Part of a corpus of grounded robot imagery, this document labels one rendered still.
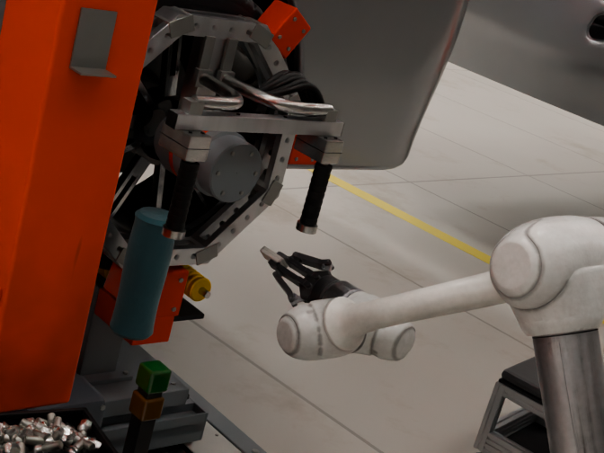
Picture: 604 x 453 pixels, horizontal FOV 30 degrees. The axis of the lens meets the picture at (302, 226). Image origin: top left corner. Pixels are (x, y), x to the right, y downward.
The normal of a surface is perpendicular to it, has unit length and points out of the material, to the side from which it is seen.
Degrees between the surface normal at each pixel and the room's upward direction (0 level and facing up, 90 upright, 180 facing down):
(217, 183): 90
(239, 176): 90
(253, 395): 0
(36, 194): 90
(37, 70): 90
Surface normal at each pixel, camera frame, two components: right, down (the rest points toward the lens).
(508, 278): -0.74, -0.07
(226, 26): 0.63, 0.40
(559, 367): -0.46, -0.01
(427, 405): 0.26, -0.92
